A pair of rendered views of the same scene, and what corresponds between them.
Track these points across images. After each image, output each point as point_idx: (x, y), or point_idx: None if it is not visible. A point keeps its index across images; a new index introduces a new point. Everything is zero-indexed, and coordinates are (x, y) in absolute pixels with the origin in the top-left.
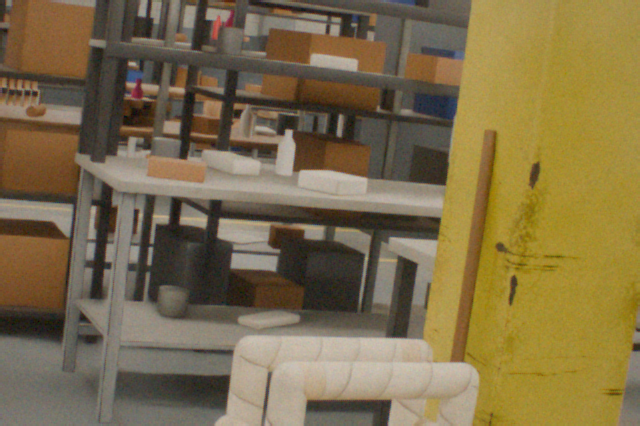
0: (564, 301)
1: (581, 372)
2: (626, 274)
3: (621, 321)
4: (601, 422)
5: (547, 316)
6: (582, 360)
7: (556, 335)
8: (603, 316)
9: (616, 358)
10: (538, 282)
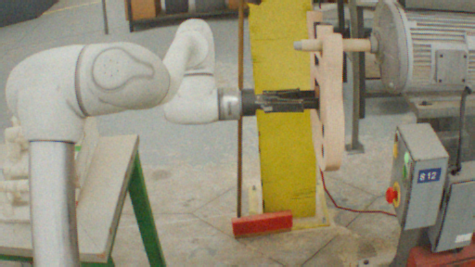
0: (273, 12)
1: (289, 37)
2: (301, 0)
3: (303, 18)
4: (305, 56)
5: (267, 18)
6: (288, 32)
7: (274, 24)
8: (294, 16)
9: (305, 31)
10: (259, 6)
